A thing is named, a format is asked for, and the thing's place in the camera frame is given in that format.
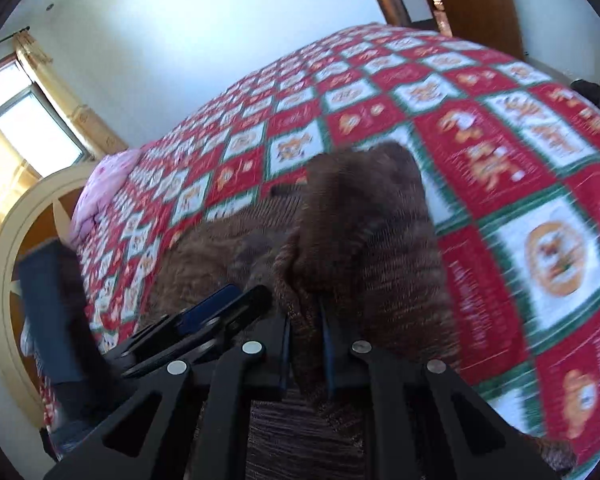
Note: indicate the wooden door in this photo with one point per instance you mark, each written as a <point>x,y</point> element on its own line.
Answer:
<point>475,5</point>

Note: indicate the pink pillow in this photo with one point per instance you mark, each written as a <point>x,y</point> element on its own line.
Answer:
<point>102,185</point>

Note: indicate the brown knit sweater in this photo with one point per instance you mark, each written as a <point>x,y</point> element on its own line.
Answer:
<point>370,240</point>

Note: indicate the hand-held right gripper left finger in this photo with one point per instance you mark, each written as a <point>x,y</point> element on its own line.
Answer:
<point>283,355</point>

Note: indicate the dark object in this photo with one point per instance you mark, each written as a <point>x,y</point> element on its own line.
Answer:
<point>597,89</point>

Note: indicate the window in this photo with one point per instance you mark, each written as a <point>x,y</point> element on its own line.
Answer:
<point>25,120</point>

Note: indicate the white patterned cloth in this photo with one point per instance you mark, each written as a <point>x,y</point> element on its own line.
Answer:
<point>31,340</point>

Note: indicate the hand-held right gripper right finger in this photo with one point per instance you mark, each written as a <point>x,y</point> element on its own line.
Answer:
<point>328,360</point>

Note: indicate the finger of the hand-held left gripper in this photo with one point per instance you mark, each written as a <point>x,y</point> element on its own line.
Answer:
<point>207,307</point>
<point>252,302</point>

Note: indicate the cream and brown headboard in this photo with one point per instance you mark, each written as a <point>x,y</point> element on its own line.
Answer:
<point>5,260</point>

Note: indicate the red checkered printed bedspread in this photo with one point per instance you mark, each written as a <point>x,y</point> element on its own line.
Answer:
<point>505,160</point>

